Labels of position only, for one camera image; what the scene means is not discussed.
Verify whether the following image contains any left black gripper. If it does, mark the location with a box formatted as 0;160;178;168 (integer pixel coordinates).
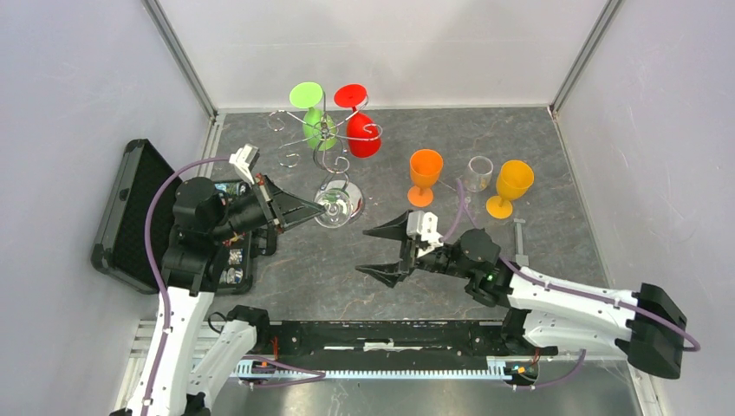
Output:
209;172;325;242

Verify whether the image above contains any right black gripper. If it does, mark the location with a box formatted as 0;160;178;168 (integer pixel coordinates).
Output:
355;208;472;288

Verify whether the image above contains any orange wine glass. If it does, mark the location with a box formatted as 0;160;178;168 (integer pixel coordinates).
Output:
407;149;444;208

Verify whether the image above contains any clear wine glass front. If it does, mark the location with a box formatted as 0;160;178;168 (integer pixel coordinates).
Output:
460;155;494;206

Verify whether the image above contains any clear wine glass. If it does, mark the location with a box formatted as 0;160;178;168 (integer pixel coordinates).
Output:
314;188;353;229
460;155;494;206

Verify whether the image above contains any yellow wine glass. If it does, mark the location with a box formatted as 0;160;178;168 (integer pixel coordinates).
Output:
485;159;535;219

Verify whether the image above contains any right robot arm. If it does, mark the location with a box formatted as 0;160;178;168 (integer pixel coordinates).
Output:
356;210;692;380

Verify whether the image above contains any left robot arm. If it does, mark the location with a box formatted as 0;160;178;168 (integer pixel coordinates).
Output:
117;175;325;415

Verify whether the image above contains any green wine glass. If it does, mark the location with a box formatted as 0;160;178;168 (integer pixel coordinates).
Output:
289;81;337;152

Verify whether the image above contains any red wine glass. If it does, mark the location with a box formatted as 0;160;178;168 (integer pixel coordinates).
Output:
334;83;381;159

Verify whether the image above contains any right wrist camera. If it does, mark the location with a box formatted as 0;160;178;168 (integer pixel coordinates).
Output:
406;211;444;257

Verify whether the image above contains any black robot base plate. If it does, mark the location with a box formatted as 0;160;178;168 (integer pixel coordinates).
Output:
252;320;559;370

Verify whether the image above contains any grey metal bracket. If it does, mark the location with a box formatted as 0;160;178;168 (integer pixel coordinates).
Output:
513;218;530;267

